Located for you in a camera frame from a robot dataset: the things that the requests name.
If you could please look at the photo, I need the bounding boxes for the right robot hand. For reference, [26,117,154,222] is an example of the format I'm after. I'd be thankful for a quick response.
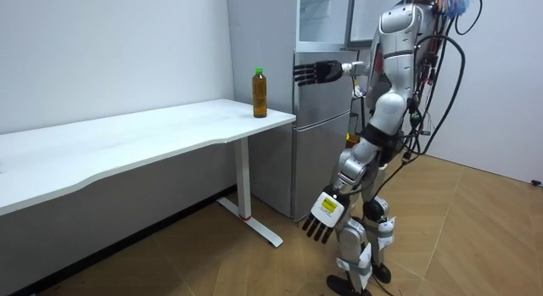
[292,59,344,87]

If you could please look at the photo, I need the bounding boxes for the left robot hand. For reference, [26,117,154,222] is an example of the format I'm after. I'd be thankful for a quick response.
[301,186,350,245]

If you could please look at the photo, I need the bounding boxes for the robot legs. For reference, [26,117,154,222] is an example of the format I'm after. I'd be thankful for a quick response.
[325,159,398,296]

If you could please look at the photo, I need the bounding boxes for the grey fridge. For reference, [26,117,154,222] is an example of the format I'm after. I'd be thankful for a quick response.
[227,0,374,222]

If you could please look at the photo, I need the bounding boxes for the brown tea bottle green cap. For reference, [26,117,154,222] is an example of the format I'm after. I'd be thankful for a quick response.
[251,67,269,119]

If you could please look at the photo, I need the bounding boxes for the open grey fridge door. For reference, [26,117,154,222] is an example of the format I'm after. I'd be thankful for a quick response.
[346,0,409,49]

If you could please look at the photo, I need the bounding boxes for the robot body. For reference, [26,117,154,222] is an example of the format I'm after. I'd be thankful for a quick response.
[365,0,467,166]

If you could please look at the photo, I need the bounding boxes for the white desk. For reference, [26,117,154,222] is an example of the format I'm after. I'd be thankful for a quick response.
[0,98,297,249]

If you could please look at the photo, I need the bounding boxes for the cable bundle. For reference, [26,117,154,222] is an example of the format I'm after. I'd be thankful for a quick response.
[413,0,484,36]

